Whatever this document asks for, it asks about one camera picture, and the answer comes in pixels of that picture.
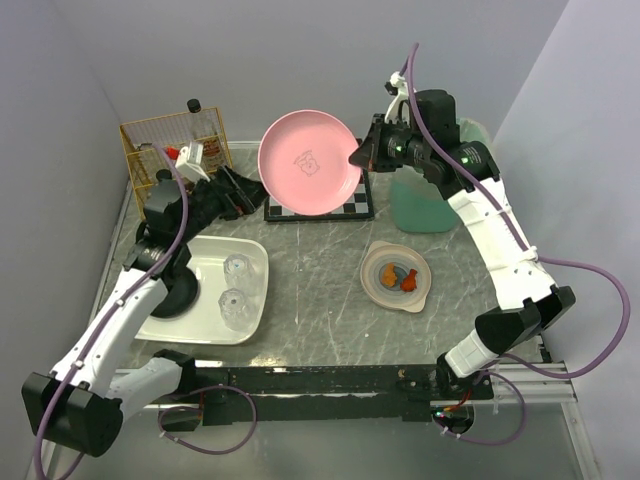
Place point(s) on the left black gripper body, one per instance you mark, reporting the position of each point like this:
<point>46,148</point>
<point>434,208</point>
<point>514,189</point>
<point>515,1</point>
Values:
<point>232,189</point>

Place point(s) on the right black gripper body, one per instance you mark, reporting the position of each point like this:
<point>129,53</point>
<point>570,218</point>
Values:
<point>376,145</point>

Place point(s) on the pink plate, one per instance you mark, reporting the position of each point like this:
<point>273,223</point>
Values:
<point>303,162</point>

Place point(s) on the clear plastic cup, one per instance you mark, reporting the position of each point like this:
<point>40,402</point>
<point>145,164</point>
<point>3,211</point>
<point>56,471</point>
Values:
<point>239,273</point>
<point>238,310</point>

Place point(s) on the black round plate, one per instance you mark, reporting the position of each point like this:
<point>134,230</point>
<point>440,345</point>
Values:
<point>181,296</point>

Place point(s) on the clear bottle red label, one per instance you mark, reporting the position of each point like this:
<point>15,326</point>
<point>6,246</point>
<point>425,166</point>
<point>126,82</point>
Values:
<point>203,131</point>

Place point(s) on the black cap pepper shaker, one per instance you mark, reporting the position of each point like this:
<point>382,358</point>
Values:
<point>163,175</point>

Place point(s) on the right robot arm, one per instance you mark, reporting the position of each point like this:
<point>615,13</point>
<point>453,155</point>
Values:
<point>421,131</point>

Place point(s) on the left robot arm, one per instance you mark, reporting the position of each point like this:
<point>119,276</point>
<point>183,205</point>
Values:
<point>79,404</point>

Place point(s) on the black white chessboard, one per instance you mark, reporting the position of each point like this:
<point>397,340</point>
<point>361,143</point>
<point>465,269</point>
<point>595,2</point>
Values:
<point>358,207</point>

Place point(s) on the green trash bin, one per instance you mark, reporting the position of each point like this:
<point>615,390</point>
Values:
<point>416,205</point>

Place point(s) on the clear bin liner bag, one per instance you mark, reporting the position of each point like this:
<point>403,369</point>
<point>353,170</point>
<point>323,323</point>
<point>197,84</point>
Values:
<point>471,130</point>

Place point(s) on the white plastic tub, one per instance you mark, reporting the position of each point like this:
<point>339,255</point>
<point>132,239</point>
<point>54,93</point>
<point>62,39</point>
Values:
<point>202,323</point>

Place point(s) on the beige blue ceramic plate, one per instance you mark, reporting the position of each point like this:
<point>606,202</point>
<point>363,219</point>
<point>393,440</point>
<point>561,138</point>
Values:
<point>379,254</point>

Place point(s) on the orange nugget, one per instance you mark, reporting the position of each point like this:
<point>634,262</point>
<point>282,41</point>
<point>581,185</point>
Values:
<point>388,277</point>

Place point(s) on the red chicken piece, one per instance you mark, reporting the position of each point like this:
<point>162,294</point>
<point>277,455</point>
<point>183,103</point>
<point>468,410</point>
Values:
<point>409,283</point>

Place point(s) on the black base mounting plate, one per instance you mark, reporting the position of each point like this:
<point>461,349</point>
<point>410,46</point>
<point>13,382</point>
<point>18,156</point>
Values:
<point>297,393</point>

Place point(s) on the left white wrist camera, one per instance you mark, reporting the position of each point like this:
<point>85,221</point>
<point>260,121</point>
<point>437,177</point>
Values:
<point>189,161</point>

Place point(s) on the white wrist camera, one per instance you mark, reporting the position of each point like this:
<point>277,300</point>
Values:
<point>189,161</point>
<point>398,111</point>

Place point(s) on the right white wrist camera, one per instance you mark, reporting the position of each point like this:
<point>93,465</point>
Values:
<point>398,111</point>

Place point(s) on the yellow wire rack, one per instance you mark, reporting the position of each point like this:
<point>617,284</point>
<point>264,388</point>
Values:
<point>140,138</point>

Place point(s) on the aluminium rail frame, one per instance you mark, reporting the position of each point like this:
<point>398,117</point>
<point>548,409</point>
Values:
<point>511,383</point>

